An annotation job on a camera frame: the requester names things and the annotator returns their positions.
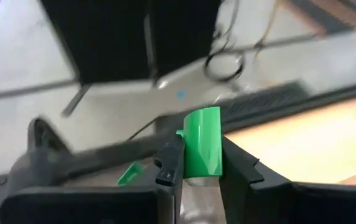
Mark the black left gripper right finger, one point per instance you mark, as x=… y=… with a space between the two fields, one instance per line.
x=237 y=174

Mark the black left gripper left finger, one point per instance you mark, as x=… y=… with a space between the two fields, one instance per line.
x=170 y=161

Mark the clear grey plastic bin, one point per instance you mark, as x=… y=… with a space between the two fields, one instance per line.
x=35 y=165

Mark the black perforated table frame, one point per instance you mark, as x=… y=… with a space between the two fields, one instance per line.
x=265 y=99

